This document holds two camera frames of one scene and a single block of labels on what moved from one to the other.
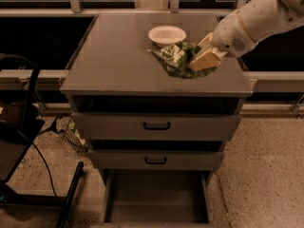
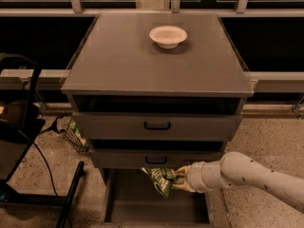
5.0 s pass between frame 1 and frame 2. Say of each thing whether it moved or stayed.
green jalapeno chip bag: moved
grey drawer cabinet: stayed
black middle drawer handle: stayed
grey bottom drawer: stayed
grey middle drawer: stayed
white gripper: moved
